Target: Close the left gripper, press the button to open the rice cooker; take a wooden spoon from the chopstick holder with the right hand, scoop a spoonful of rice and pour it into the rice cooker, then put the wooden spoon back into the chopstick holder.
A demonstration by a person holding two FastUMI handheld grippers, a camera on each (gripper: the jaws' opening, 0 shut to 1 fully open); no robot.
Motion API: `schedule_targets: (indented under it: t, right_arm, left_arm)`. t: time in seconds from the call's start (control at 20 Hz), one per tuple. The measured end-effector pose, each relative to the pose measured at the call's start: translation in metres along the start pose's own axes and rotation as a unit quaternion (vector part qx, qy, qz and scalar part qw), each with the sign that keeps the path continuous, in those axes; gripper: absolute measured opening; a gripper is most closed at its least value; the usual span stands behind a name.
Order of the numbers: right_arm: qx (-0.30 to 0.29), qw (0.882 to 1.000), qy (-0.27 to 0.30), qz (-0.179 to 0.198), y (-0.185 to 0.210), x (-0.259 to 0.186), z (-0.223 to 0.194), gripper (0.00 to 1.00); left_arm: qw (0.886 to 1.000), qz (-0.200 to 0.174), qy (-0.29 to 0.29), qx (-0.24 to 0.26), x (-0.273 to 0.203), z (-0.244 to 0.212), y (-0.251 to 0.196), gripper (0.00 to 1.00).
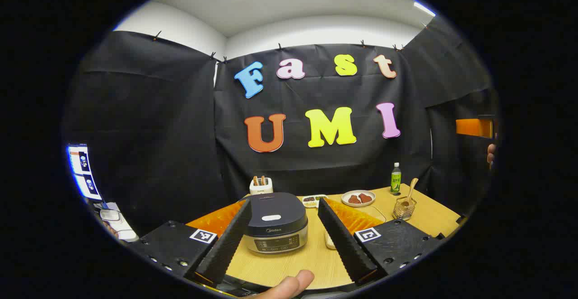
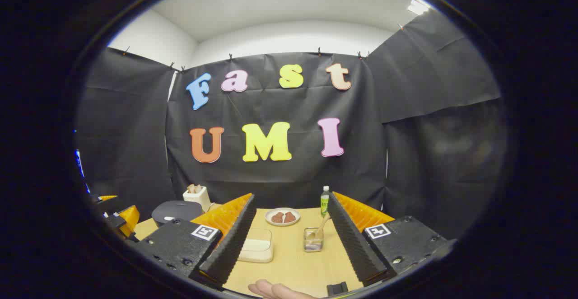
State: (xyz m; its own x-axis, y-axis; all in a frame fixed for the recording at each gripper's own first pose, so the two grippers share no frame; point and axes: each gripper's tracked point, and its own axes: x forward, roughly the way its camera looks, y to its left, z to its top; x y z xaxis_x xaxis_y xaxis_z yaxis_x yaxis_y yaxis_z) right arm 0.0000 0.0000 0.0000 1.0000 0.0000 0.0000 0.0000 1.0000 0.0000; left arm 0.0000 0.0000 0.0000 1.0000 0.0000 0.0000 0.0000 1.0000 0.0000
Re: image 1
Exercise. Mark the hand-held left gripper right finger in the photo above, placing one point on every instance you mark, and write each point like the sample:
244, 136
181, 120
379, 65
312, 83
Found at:
345, 245

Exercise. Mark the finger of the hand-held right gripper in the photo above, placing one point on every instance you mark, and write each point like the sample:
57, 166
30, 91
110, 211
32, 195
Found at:
472, 127

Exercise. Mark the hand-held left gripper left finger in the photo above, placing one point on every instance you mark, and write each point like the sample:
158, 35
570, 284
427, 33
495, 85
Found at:
226, 245

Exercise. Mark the dark grey rice cooker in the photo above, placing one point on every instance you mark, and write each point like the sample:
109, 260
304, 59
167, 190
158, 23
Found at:
275, 208

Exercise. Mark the wooden spoon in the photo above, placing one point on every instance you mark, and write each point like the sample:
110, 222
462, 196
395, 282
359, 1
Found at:
411, 190

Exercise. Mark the brown meat piece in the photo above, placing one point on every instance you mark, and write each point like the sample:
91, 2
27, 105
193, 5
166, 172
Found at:
365, 197
354, 199

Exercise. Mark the clear glass tray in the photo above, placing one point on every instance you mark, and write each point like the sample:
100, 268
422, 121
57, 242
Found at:
380, 214

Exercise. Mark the white round plate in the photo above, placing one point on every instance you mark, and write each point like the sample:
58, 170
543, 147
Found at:
358, 198

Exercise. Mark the white divided condiment dish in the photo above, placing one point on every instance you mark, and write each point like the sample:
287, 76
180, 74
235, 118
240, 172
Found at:
311, 201

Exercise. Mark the white toaster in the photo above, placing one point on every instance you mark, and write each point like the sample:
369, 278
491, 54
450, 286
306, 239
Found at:
261, 189

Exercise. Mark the green label drink bottle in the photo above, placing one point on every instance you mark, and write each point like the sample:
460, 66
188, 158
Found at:
396, 181

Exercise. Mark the white side desk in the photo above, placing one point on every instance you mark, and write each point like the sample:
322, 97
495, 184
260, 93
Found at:
126, 235

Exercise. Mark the small white box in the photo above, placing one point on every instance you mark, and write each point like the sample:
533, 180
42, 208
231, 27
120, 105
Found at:
110, 215

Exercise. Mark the black backdrop cloth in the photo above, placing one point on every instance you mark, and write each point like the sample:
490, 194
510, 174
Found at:
180, 132

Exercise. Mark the computer monitor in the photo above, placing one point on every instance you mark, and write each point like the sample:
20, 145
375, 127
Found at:
83, 172

